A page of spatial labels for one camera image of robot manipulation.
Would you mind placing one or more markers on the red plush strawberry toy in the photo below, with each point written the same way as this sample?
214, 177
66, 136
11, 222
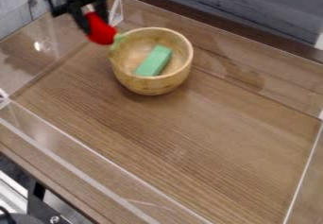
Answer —
101, 32

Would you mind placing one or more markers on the wooden bowl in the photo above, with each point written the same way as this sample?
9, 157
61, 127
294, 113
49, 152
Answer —
130, 54

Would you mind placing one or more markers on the green rectangular block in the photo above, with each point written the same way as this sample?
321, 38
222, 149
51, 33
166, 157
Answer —
154, 62

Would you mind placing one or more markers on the black table leg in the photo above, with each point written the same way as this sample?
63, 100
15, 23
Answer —
37, 193

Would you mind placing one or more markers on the clear acrylic corner bracket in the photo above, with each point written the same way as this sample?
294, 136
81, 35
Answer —
116, 12

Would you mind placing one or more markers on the clear acrylic tray wall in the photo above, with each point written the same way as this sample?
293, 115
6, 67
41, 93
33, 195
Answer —
105, 191

